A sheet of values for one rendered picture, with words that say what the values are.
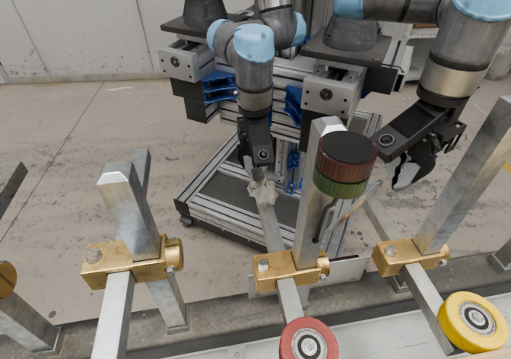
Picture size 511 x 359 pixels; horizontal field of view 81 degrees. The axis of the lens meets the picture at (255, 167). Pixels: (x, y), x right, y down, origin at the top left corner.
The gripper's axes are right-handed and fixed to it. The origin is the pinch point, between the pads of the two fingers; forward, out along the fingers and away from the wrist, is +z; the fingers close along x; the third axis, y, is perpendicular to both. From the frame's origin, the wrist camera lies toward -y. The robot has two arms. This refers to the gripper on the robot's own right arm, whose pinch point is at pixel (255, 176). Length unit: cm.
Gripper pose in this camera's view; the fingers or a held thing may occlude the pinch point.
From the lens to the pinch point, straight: 76.6
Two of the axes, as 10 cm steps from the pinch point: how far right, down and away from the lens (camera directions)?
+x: -9.9, 1.1, -1.3
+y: -1.7, -6.6, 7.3
